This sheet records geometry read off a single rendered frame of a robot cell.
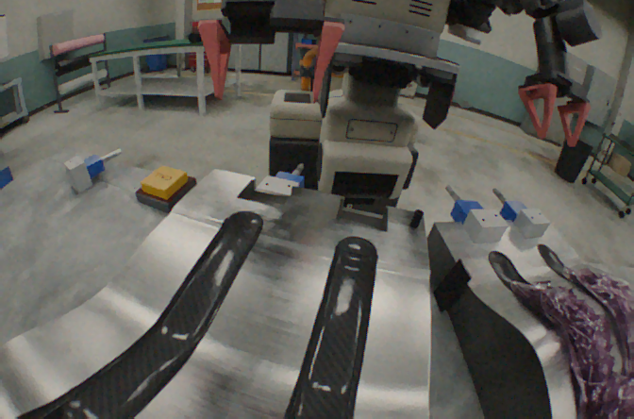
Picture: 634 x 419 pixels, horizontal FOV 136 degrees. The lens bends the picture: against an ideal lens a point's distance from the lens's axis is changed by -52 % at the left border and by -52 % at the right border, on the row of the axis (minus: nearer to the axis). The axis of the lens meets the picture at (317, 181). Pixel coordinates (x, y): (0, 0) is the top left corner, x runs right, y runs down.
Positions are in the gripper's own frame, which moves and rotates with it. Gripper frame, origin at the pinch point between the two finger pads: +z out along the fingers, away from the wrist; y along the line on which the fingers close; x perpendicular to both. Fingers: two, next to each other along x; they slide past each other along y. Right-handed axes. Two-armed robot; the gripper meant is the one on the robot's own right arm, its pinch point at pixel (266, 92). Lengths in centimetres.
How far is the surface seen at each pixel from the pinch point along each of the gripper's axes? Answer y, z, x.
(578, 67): 533, -214, 253
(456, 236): 23.9, 15.1, 1.6
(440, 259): 21.8, 17.9, 1.3
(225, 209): -3.6, 11.9, 0.0
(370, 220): 12.1, 13.1, 2.3
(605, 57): 658, -276, 233
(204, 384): -2.0, 19.6, -15.3
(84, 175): -37.7, 11.0, 15.2
